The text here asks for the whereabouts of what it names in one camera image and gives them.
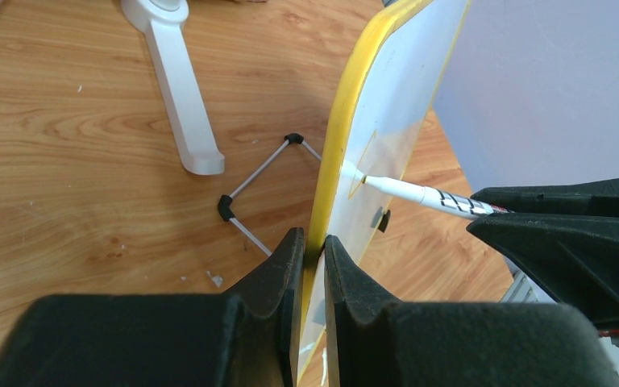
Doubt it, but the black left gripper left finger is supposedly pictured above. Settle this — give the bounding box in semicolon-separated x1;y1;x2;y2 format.
0;227;304;386

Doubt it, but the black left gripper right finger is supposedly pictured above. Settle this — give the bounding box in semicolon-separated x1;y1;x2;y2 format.
324;235;619;386

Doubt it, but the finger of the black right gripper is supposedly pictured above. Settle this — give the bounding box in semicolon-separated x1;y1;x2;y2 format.
467;214;619;330
472;177;619;215

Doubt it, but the white whiteboard marker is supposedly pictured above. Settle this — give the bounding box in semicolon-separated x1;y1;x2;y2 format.
341;161;512;220

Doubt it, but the yellow framed whiteboard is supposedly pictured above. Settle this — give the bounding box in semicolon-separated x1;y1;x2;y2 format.
297;1;469;373

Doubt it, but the metal whiteboard stand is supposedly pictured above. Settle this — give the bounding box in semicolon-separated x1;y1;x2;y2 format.
217;132;393;257

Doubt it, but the white clothes rack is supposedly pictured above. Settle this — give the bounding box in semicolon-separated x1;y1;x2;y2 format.
120;0;225;176

